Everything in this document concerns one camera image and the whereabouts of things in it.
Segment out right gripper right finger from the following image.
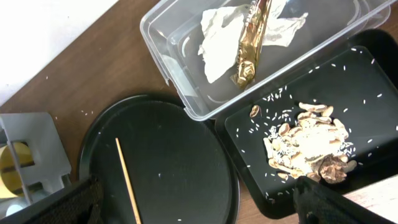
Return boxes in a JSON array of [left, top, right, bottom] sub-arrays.
[[294, 177, 393, 224]]

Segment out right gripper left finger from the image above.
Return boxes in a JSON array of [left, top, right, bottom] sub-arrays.
[[1, 177, 104, 224]]

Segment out wooden chopstick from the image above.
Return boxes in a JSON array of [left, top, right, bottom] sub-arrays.
[[115, 138, 142, 224]]

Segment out peanut shells and rice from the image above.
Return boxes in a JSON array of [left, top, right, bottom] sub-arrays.
[[262, 102, 358, 184]]

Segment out yellow bowl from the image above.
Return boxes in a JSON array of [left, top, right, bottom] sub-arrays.
[[1, 142, 34, 199]]

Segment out white tissue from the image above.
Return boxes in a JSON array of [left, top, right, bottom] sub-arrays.
[[198, 0, 308, 83]]

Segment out gold foil wrapper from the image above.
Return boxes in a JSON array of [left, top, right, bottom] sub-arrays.
[[231, 0, 272, 90]]

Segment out pink plastic cup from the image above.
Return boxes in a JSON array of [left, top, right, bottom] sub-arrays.
[[6, 202, 28, 217]]

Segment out grey dishwasher rack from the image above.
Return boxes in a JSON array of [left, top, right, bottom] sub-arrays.
[[1, 112, 72, 218]]

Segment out black rectangular waste bin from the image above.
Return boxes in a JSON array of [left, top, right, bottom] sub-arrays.
[[216, 29, 397, 219]]

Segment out clear plastic waste bin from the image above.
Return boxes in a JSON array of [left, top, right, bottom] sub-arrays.
[[140, 0, 393, 121]]

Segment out round black tray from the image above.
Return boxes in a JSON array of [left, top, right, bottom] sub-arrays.
[[78, 95, 239, 224]]

